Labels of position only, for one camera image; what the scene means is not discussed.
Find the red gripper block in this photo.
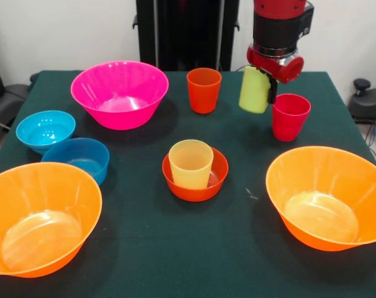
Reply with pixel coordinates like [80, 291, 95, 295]
[246, 45, 305, 105]

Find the green cup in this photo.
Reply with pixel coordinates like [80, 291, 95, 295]
[238, 66, 269, 114]

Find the yellow cup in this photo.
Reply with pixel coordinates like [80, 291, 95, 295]
[168, 139, 215, 190]

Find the large orange bowl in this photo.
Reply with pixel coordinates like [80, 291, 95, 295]
[0, 161, 103, 279]
[265, 145, 376, 252]

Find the small red bowl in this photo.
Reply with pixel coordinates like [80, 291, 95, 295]
[161, 147, 230, 202]

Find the red cup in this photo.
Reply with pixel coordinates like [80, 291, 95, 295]
[271, 93, 312, 143]

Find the orange cup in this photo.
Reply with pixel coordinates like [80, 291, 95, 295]
[186, 68, 223, 115]

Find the black stand base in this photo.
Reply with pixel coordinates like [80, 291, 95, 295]
[347, 78, 376, 125]
[0, 83, 30, 129]

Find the large pink bowl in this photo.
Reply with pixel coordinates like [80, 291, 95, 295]
[70, 60, 169, 130]

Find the dark blue bowl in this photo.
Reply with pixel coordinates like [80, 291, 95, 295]
[41, 138, 111, 187]

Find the dark green tablecloth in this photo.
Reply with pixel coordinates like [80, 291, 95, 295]
[0, 70, 376, 298]

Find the light blue bowl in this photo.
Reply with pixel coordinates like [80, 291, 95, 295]
[16, 110, 77, 155]

